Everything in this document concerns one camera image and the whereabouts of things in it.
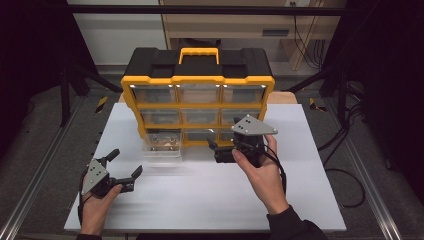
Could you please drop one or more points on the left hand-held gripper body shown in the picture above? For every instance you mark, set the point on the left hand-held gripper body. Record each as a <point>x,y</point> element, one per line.
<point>95,176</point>

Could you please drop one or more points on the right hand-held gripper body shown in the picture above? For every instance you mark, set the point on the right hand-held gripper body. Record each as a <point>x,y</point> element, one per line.
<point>251,126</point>

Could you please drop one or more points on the clear plastic storage drawer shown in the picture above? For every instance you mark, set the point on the clear plastic storage drawer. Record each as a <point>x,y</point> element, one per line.
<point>163,150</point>

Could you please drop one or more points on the yellow black drawer organizer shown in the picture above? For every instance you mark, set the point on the yellow black drawer organizer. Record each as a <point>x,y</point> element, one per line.
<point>200,70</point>

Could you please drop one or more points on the person's left hand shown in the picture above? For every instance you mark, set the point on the person's left hand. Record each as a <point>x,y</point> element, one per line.
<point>95,211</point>

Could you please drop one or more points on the person's right hand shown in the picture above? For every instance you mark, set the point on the person's right hand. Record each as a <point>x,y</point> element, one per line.
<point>266,180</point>

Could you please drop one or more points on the beige wooden board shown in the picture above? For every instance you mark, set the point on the beige wooden board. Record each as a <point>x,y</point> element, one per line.
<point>282,97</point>

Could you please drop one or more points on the grid of clear drawers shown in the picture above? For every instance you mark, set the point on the grid of clear drawers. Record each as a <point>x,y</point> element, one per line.
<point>198,95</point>

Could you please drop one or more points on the yellow black hazard tape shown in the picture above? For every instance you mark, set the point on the yellow black hazard tape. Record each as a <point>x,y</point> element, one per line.
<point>314,104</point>
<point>101,104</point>

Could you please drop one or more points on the black metal stand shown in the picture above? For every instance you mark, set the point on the black metal stand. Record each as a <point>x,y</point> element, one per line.
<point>340,96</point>
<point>65,100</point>

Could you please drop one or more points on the wooden cabinet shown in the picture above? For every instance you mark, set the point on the wooden cabinet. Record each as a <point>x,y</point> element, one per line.
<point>233,23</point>

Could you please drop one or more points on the aluminium floor rail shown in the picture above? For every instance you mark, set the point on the aluminium floor rail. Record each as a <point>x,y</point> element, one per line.
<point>370,186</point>
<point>36,176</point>

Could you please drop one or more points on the black metal frame bar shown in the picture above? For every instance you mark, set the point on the black metal frame bar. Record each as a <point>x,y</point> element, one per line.
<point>200,10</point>

